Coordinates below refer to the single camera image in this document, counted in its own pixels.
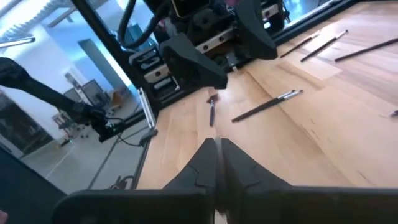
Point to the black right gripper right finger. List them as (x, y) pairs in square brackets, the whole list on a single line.
[(248, 186)]

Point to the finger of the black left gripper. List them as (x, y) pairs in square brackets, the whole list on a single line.
[(189, 65), (255, 34)]

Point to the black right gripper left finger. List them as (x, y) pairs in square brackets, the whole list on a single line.
[(192, 186)]

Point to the black jointed stand arm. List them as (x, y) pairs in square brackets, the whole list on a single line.
[(46, 93)]

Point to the small dark computer monitor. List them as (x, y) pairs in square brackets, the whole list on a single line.
[(93, 91)]

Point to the long ceiling light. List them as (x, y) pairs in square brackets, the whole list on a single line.
[(15, 42)]

